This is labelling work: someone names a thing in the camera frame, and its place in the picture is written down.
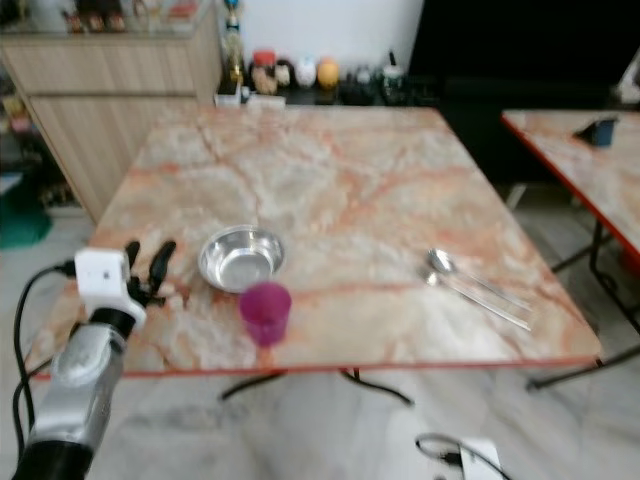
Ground white round jar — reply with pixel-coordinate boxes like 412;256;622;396
293;57;318;90

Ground orange round jar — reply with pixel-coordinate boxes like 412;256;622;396
316;57;341;91

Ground light wooden cabinet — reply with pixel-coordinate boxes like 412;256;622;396
0;12;227;223

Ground green plastic basin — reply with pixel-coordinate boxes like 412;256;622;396
0;176;53;250

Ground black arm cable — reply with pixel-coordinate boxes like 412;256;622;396
416;432;511;480
11;259;79;443

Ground black side table frame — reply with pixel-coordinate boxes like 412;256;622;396
548;218;640;337

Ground stainless steel bowl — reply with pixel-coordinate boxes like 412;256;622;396
197;224;287;295

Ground tall glass bottle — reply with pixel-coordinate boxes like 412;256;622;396
223;0;249;99

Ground small red box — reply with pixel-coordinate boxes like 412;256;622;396
167;0;200;22

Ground small blue box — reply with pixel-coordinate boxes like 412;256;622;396
589;117;620;149

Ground red lid jar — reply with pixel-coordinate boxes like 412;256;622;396
250;49;280;96

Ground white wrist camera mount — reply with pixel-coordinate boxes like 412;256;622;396
73;248;137;313
458;437;503;480

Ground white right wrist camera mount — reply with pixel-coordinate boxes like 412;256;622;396
458;437;503;480

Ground purple plastic cup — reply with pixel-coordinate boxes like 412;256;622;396
238;280;294;349

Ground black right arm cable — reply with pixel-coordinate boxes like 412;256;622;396
416;432;511;480

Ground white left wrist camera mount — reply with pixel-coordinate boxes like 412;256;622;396
73;248;137;313

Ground black metal table frame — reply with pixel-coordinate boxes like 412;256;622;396
218;345;640;408

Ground metal spoon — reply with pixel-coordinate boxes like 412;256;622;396
426;247;531;311

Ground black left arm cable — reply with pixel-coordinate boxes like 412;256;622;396
11;259;79;443

